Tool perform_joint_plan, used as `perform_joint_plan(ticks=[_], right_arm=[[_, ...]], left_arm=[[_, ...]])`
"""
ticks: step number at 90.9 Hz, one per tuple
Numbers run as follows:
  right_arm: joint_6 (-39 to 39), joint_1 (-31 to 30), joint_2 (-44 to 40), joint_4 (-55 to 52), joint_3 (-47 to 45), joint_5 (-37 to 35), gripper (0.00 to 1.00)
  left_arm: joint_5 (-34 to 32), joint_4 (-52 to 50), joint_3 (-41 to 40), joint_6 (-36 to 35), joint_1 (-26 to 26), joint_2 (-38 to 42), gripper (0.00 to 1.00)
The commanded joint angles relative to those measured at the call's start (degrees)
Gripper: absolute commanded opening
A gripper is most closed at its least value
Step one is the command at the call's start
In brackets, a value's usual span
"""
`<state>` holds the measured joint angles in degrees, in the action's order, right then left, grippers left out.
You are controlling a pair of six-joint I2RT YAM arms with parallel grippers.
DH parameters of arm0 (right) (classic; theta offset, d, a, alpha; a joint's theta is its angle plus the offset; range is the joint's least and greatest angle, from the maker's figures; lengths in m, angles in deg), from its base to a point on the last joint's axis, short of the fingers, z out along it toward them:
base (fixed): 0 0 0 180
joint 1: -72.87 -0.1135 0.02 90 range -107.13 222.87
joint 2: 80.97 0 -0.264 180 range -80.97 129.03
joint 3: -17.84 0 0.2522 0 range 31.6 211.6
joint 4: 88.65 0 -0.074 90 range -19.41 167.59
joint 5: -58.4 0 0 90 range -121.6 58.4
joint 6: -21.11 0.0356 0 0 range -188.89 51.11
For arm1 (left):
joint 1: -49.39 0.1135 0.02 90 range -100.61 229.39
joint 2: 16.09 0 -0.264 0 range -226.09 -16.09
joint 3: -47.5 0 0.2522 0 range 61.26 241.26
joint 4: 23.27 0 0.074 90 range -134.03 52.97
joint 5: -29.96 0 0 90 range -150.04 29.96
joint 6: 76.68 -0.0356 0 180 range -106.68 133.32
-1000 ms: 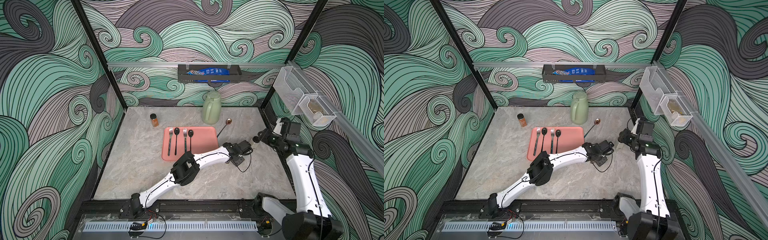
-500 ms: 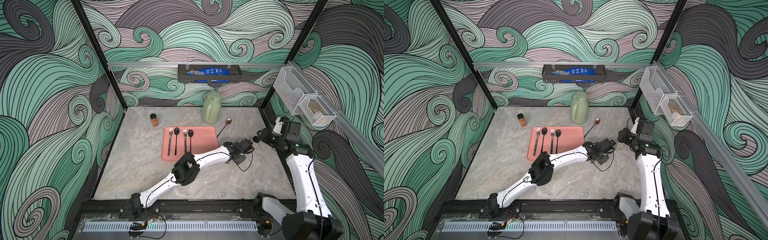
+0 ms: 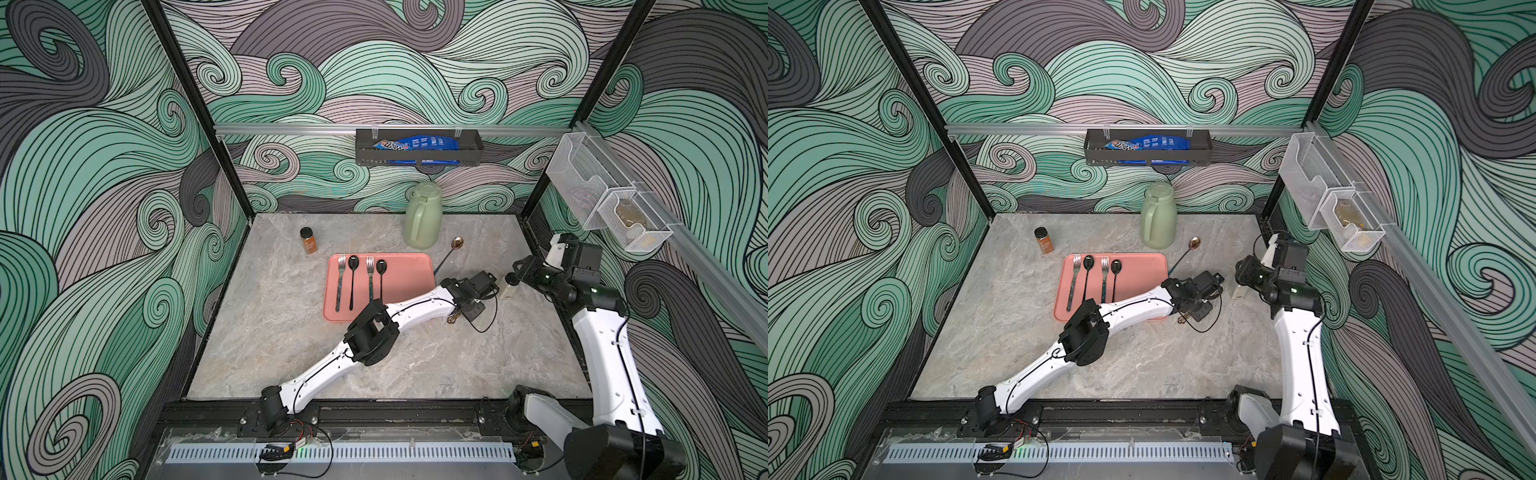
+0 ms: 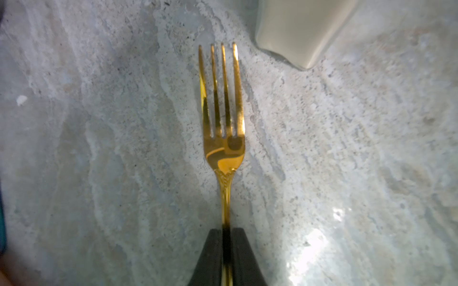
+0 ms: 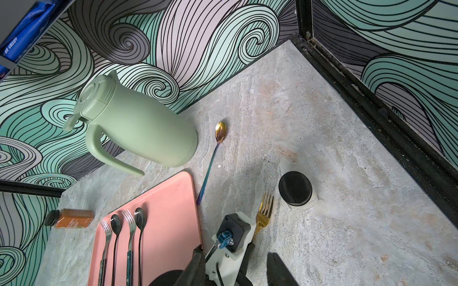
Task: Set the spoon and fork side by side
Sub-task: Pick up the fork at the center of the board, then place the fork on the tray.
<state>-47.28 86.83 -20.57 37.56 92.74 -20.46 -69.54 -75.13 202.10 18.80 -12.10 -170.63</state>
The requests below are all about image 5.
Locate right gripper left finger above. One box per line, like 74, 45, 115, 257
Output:
174, 248, 206, 286

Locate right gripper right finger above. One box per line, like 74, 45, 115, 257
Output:
267, 253, 299, 286

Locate black spoon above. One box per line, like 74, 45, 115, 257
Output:
135, 207, 147, 286
110, 214, 122, 286

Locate silver fork teal handle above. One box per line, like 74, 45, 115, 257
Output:
122, 209, 137, 286

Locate silver fork dark handle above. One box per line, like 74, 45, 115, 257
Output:
97, 219, 112, 286

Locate gold ornate fork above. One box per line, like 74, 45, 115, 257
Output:
253, 193, 274, 240

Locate rainbow iridescent spoon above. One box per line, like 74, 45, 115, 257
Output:
196, 121, 227, 206

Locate pink plastic tray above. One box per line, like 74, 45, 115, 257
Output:
87, 171, 202, 286

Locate white jar black lid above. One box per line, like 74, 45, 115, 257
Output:
279, 170, 318, 210

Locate orange spice jar black lid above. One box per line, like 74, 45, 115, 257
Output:
44, 209, 94, 229

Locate green thermos jug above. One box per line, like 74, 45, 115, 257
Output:
64, 70, 198, 176

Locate blue snack bag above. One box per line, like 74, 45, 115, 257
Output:
1, 1, 60, 63

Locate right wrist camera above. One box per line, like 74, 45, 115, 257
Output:
205, 212, 256, 286

